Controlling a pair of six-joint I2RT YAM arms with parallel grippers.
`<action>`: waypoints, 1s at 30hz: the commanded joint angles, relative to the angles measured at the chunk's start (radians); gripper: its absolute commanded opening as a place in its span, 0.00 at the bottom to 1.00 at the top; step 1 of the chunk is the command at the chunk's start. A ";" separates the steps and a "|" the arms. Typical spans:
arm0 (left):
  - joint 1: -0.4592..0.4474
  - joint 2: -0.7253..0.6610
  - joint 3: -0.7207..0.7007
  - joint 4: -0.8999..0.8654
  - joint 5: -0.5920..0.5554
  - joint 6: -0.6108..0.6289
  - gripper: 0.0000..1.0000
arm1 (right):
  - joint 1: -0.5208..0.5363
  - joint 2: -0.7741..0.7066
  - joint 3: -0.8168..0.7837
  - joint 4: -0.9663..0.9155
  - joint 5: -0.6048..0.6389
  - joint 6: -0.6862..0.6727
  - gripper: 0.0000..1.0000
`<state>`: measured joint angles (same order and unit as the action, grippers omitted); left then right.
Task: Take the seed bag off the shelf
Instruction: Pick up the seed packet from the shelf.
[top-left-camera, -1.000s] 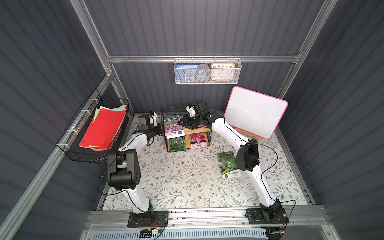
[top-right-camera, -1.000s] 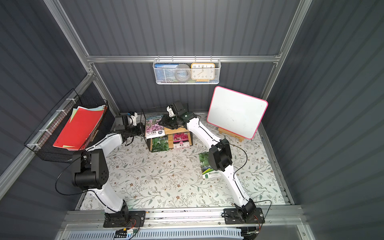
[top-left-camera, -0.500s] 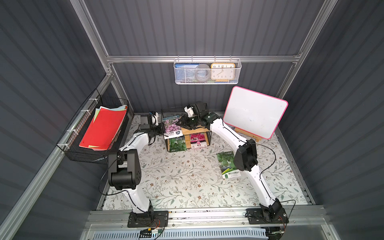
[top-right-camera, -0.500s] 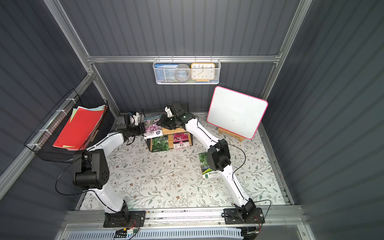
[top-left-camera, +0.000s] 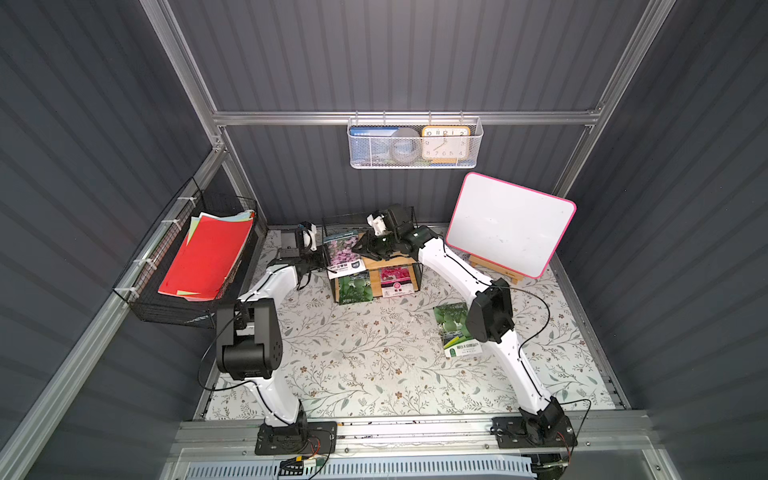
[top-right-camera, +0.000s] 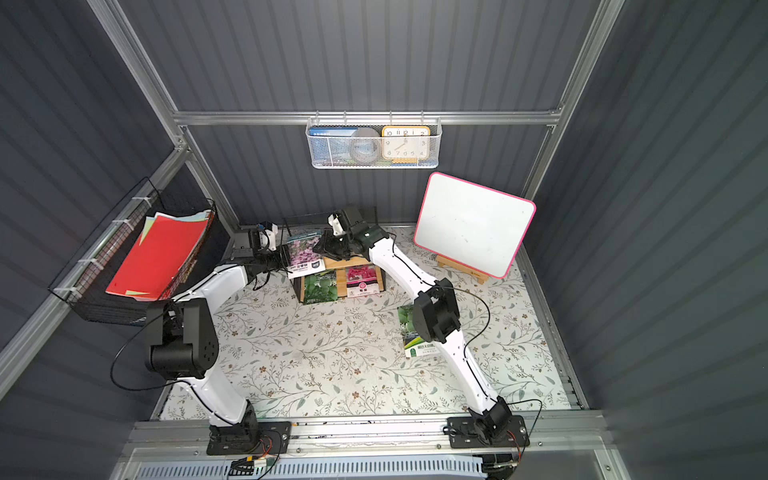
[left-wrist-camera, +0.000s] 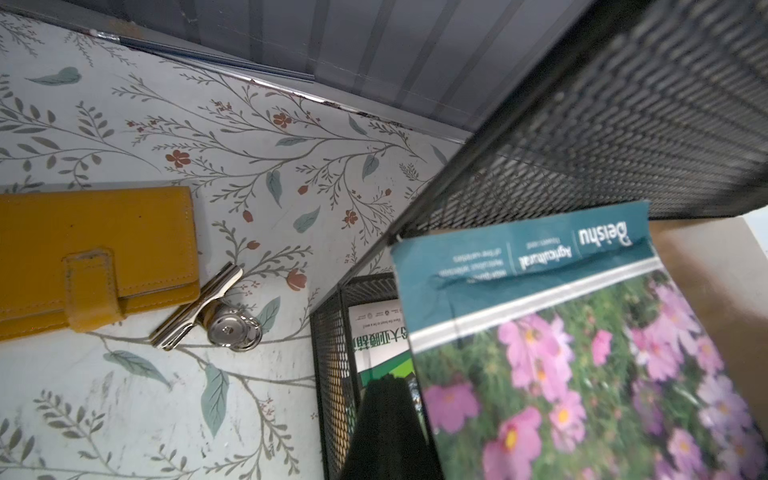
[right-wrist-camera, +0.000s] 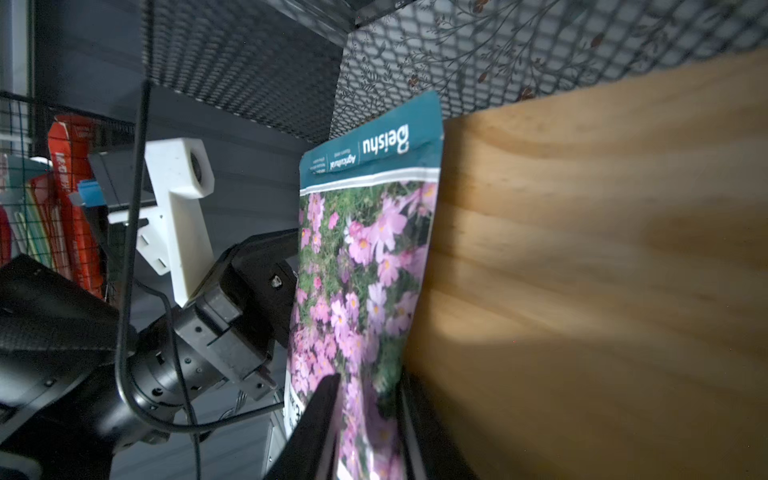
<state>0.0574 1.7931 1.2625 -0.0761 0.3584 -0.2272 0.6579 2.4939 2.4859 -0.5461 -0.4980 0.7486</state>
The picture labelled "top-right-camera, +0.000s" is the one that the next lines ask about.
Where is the white wire hanging basket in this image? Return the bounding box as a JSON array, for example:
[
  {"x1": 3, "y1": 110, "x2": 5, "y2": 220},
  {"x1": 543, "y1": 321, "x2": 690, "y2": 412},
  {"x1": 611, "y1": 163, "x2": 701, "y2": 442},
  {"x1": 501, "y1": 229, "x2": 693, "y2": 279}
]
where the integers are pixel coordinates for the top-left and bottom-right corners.
[{"x1": 304, "y1": 116, "x2": 443, "y2": 170}]

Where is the pink framed whiteboard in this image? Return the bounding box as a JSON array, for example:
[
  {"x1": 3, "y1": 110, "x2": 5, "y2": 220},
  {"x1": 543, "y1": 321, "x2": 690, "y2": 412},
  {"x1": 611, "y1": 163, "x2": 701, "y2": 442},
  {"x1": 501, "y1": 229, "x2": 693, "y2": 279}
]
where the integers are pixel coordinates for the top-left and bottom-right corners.
[{"x1": 414, "y1": 172, "x2": 537, "y2": 279}]

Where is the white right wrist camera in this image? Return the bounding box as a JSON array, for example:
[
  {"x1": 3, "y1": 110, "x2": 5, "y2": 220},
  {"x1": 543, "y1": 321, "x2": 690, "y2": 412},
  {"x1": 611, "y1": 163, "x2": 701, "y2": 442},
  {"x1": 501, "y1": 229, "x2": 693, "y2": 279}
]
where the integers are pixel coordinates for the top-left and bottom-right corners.
[{"x1": 328, "y1": 213, "x2": 345, "y2": 237}]

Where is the blue box in basket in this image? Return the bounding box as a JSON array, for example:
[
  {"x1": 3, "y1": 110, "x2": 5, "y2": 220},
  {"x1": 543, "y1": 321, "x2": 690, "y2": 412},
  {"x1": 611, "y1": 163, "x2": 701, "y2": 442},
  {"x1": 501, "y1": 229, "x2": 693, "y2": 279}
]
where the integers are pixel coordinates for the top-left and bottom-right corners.
[{"x1": 307, "y1": 126, "x2": 357, "y2": 168}]

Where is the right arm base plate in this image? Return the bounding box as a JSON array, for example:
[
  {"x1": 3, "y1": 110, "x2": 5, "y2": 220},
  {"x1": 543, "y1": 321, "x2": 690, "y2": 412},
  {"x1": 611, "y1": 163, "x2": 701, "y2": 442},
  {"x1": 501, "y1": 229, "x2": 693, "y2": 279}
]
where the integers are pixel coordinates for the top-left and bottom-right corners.
[{"x1": 442, "y1": 414, "x2": 530, "y2": 450}]

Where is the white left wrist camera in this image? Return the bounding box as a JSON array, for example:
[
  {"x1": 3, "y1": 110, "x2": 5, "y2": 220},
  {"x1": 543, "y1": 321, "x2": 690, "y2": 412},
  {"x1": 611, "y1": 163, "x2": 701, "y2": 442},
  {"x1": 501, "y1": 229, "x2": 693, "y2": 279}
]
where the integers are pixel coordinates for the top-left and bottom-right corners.
[{"x1": 256, "y1": 221, "x2": 279, "y2": 251}]

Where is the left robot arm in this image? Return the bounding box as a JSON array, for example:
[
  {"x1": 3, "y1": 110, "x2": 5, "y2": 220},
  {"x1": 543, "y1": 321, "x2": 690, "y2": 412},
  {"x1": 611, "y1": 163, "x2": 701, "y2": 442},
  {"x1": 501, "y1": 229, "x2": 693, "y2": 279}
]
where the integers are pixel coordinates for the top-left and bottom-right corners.
[{"x1": 146, "y1": 231, "x2": 290, "y2": 435}]

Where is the pink flower seed bag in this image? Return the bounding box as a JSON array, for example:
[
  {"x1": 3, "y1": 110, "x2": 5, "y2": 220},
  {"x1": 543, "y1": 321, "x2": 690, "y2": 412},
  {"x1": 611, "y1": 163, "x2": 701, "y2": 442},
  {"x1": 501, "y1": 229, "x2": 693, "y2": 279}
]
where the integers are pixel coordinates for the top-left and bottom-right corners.
[{"x1": 346, "y1": 265, "x2": 381, "y2": 298}]

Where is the yellow square clock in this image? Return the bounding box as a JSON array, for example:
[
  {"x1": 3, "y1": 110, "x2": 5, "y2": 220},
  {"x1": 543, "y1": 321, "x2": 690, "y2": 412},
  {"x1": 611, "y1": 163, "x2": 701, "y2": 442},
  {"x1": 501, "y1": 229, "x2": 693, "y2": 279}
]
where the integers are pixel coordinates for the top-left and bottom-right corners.
[{"x1": 381, "y1": 125, "x2": 431, "y2": 163}]

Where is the white perforated cable tray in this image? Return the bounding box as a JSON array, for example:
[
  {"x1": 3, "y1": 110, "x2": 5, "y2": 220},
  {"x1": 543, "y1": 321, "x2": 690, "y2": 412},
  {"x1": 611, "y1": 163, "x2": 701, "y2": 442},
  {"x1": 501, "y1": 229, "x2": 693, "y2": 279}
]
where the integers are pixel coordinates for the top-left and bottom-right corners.
[{"x1": 128, "y1": 455, "x2": 487, "y2": 479}]

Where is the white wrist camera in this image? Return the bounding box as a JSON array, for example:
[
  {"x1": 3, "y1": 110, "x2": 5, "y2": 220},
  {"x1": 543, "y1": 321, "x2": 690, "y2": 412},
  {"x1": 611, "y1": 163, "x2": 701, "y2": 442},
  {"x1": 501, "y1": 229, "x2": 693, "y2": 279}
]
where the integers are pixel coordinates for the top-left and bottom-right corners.
[
  {"x1": 256, "y1": 221, "x2": 279, "y2": 251},
  {"x1": 328, "y1": 213, "x2": 345, "y2": 237}
]

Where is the black wire wall basket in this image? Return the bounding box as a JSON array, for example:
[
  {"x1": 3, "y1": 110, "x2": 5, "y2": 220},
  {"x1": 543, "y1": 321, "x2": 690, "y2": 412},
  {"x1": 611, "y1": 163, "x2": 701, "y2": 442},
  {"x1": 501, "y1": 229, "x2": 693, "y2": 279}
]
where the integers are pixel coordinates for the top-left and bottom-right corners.
[{"x1": 49, "y1": 182, "x2": 228, "y2": 326}]

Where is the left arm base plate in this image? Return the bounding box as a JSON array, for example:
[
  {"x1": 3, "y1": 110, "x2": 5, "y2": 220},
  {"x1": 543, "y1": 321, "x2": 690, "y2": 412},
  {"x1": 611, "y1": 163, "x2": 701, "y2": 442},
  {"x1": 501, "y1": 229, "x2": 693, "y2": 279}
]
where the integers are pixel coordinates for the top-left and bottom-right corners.
[{"x1": 206, "y1": 419, "x2": 292, "y2": 456}]

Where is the green plant seed bag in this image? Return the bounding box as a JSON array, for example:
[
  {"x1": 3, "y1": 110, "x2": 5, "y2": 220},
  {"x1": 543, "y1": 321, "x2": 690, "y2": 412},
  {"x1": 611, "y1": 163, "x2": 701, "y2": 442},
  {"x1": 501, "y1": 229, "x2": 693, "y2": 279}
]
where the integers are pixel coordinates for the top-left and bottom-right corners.
[{"x1": 397, "y1": 305, "x2": 439, "y2": 358}]

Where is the grey tape roll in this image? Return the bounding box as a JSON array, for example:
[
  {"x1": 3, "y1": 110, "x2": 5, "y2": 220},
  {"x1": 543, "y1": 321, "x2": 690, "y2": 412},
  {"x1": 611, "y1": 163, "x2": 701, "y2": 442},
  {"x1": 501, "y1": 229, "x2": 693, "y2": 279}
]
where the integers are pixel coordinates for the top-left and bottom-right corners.
[{"x1": 348, "y1": 127, "x2": 381, "y2": 165}]

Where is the wooden easel stand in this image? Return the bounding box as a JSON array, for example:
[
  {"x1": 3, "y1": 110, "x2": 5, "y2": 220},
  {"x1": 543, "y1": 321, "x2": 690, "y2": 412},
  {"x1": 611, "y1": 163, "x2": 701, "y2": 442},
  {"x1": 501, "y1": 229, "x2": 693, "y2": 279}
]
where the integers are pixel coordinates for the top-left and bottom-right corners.
[{"x1": 436, "y1": 255, "x2": 489, "y2": 285}]

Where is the dark green seed bag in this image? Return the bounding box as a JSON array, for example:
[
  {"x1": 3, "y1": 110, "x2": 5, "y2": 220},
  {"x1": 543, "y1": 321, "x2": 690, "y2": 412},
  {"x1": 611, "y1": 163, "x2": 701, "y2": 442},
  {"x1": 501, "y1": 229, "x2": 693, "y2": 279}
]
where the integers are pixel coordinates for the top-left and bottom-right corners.
[{"x1": 301, "y1": 270, "x2": 339, "y2": 305}]

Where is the purple flower seed bag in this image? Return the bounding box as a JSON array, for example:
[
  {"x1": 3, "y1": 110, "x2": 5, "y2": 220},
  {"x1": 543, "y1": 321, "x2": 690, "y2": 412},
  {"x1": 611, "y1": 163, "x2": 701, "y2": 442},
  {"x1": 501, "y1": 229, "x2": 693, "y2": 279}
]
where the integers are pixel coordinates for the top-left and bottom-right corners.
[{"x1": 286, "y1": 231, "x2": 326, "y2": 280}]

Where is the black wire wooden shelf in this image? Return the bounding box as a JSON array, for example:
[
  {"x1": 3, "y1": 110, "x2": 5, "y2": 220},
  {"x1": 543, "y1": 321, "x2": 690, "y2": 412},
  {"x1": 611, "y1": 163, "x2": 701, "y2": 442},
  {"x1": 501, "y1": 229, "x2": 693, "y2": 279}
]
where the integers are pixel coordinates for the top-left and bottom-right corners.
[{"x1": 279, "y1": 213, "x2": 387, "y2": 305}]

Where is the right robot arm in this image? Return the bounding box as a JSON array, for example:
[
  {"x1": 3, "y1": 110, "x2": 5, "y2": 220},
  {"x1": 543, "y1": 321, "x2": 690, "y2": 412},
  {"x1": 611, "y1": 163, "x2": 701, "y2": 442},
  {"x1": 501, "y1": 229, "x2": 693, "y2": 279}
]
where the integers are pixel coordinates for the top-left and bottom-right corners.
[{"x1": 318, "y1": 207, "x2": 512, "y2": 442}]

